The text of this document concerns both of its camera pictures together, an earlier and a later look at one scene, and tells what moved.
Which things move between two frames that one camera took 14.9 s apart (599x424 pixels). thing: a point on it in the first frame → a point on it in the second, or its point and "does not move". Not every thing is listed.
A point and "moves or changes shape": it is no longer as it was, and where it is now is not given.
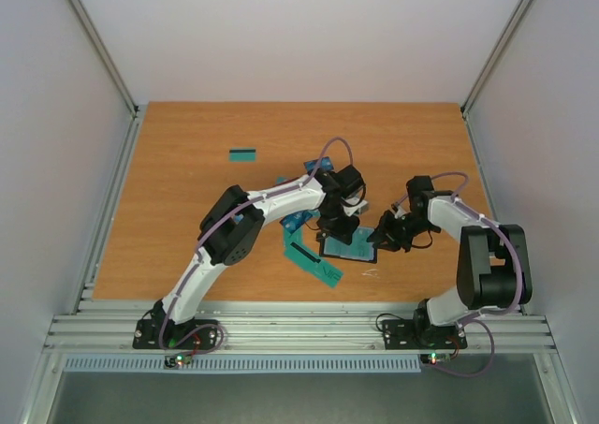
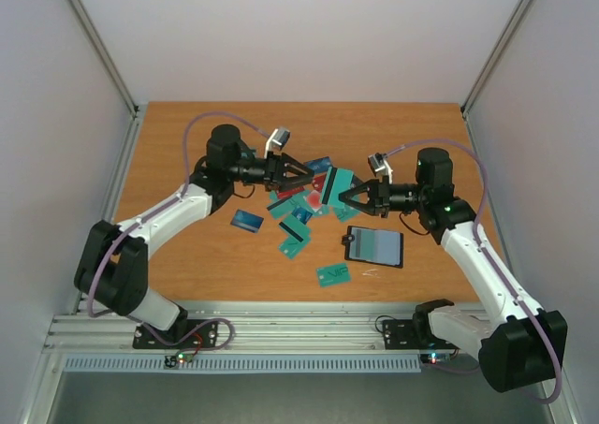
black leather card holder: [321, 238] → [373, 246]
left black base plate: [147, 334] does not move
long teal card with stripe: [297, 251] moves or changes shape
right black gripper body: [392, 229] → [379, 197]
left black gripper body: [333, 223] → [268, 176]
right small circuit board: [435, 358] does not move
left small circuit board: [182, 360] does not move
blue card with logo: [326, 163] does not move
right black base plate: [403, 334] does not move
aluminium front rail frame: [290, 328] does not move
